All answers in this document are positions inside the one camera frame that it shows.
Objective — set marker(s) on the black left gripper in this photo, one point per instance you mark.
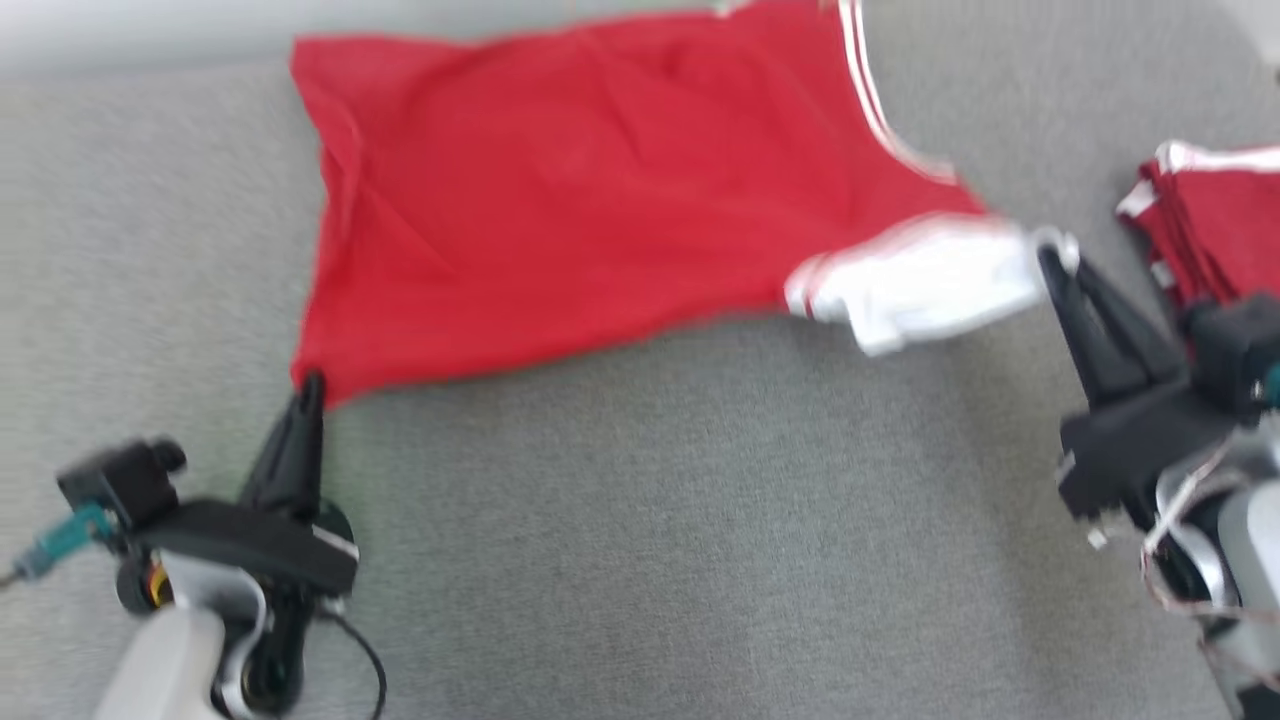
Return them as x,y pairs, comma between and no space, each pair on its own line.
250,545

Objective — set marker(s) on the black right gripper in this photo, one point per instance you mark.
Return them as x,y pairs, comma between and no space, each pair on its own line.
1140,450

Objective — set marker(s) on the red shorts with white trim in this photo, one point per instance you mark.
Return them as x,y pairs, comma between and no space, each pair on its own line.
1215,225

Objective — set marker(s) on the red Bulls basketball jersey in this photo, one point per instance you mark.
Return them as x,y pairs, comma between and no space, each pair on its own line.
600,200

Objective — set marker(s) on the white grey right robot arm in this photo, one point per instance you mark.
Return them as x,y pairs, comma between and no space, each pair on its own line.
1225,560

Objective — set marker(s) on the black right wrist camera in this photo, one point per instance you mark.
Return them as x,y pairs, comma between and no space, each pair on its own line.
1235,345

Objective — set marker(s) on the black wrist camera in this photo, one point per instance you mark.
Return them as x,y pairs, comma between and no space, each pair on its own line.
1235,345
125,480

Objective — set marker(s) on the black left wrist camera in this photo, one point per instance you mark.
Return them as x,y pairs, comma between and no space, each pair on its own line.
125,480

